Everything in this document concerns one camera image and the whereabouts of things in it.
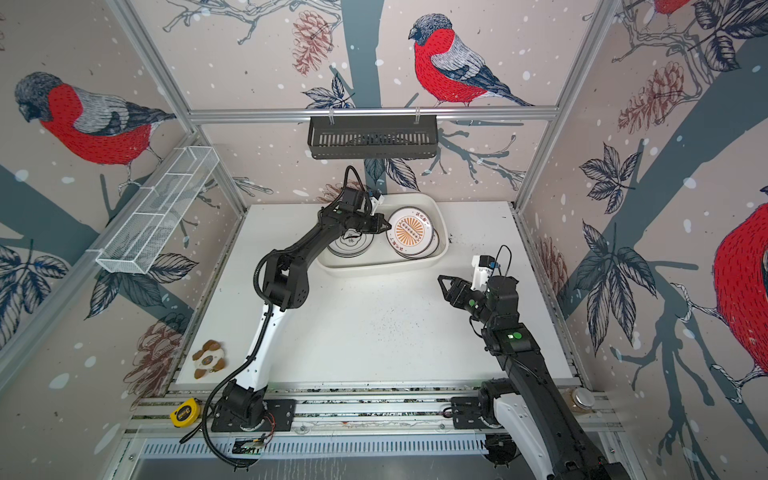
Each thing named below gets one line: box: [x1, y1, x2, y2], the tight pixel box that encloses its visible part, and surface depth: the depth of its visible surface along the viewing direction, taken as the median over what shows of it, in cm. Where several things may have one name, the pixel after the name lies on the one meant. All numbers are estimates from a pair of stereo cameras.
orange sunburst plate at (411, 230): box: [386, 206, 434, 255], surface depth 108 cm
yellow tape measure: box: [170, 397, 200, 428], surface depth 74 cm
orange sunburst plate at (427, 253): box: [395, 228, 440, 260], surface depth 106 cm
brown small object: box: [192, 340, 225, 379], surface depth 82 cm
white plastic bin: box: [316, 193, 450, 277], surface depth 107 cm
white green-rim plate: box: [327, 228, 374, 258], surface depth 108 cm
